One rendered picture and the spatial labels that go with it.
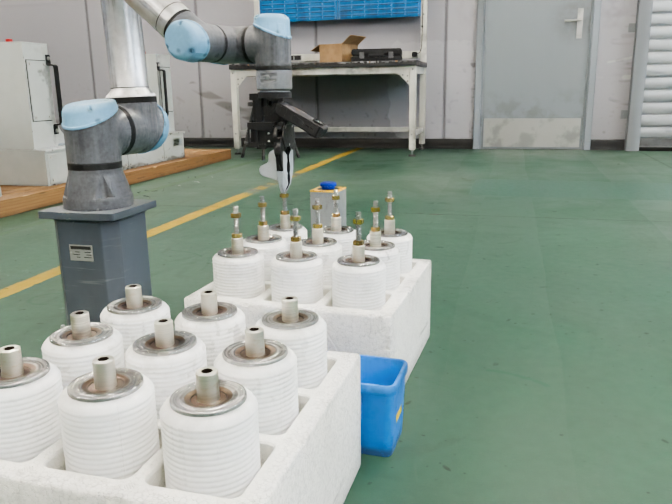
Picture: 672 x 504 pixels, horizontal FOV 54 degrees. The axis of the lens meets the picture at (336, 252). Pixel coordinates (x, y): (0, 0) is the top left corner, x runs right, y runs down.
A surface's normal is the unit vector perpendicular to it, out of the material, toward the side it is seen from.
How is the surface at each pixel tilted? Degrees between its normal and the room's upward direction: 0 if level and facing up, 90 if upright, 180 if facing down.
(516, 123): 90
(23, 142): 90
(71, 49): 90
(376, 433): 92
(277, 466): 0
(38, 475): 0
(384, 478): 0
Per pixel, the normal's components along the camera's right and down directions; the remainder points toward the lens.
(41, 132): 0.97, 0.05
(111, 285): 0.51, 0.20
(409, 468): -0.01, -0.97
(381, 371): -0.30, 0.20
